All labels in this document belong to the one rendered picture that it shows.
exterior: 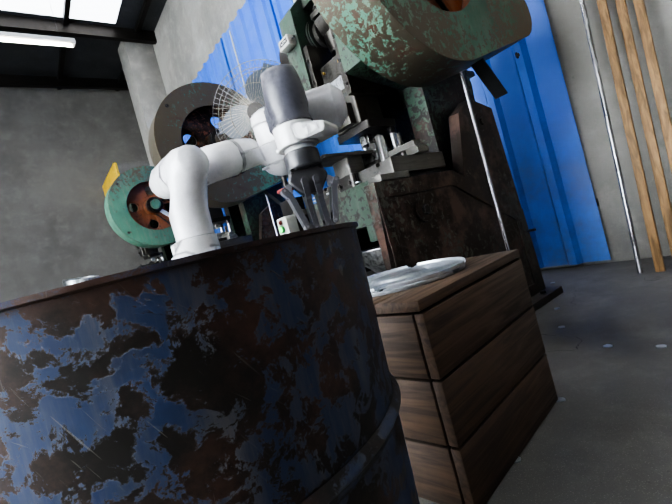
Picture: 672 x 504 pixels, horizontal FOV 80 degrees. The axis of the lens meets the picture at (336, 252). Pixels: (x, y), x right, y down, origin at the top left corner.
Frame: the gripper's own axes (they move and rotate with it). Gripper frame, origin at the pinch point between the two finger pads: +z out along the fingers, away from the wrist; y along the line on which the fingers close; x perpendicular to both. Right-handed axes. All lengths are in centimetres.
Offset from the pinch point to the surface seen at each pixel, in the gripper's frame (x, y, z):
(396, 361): 17.4, -1.0, 22.5
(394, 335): 18.5, -1.6, 18.1
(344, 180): -62, -31, -24
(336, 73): -63, -40, -65
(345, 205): -56, -26, -14
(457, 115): -53, -81, -37
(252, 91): -139, -21, -99
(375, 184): -33.1, -29.4, -15.0
